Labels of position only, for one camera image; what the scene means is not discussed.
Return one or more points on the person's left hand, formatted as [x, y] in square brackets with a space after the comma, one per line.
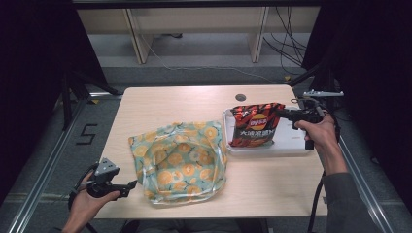
[85, 207]

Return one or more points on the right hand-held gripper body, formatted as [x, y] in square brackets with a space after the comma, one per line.
[312, 110]

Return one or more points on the black metal stand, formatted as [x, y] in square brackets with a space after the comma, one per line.
[327, 81]
[76, 90]

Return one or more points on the person's right hand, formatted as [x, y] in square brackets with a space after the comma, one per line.
[319, 136]

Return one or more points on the grey round table grommet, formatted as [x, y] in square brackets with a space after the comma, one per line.
[240, 97]

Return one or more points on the white plastic tray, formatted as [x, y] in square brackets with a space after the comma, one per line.
[291, 139]

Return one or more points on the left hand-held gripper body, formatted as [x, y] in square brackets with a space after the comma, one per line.
[102, 181]

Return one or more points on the orange-print green shopping bag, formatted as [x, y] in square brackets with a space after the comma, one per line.
[181, 161]

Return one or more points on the aluminium floor rail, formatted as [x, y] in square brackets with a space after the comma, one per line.
[362, 187]
[45, 168]

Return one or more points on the black curtain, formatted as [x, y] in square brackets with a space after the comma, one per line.
[32, 81]
[372, 81]

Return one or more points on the red and black chip bag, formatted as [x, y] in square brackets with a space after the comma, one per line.
[256, 124]

